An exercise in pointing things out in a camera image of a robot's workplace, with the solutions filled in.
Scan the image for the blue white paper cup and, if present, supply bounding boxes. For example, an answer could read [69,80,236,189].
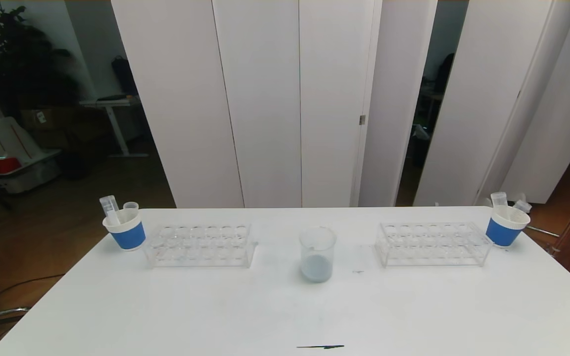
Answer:
[103,209,147,251]
[485,204,531,247]

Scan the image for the white machine with slanted panel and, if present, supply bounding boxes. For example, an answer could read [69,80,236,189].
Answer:
[0,66,63,194]

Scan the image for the white folding partition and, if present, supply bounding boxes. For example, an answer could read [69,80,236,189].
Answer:
[112,0,439,208]
[414,0,570,206]

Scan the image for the clear acrylic test tube rack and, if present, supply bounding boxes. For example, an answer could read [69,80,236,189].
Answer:
[144,221,257,268]
[376,220,493,267]

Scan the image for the red pigment test tube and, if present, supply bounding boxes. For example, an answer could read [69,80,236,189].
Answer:
[99,195,122,227]
[512,194,533,214]

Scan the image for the black floor cable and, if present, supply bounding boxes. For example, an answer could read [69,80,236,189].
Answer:
[0,273,65,315]

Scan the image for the black bag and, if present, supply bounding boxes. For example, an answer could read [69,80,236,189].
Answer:
[112,55,139,97]

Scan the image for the brown cardboard box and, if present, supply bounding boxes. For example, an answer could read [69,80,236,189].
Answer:
[20,107,69,133]

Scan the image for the dark green potted plant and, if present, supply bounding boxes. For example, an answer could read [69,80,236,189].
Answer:
[0,0,81,120]

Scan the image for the white standing desk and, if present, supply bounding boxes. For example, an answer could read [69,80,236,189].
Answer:
[79,95,150,158]

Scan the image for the clear glass beaker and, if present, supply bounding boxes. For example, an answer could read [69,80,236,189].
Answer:
[299,225,337,283]

